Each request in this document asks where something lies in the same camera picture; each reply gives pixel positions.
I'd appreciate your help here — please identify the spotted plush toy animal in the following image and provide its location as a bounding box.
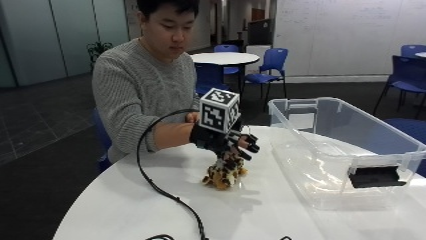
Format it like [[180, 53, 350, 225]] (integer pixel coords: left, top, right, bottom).
[[201, 146, 249, 191]]

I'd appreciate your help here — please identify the white cube with black markers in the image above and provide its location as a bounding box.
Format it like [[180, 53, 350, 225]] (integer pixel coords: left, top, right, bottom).
[[197, 87, 242, 135]]

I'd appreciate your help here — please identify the clear plastic storage bin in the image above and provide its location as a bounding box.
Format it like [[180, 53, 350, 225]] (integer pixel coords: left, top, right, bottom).
[[266, 96, 426, 212]]

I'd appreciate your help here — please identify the blue plastic chair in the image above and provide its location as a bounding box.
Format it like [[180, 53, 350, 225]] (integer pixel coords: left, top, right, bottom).
[[242, 47, 290, 107], [194, 62, 232, 97], [399, 44, 426, 59], [213, 44, 241, 76], [373, 54, 426, 118], [91, 107, 114, 174]]

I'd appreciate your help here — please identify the round white table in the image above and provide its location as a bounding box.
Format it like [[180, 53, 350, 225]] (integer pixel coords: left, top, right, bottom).
[[189, 51, 262, 95]]

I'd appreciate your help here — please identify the the person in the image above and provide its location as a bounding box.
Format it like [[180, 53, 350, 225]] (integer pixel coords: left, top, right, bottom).
[[91, 0, 202, 165]]

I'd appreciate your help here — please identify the black cabinet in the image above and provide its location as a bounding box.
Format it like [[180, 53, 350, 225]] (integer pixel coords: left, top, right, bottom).
[[246, 18, 273, 47]]

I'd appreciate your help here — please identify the green potted plant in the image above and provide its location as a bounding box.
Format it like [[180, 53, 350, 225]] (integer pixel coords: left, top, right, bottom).
[[85, 40, 114, 69]]

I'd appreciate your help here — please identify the black glove cable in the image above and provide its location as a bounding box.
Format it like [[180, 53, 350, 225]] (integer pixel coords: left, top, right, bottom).
[[134, 108, 210, 240]]

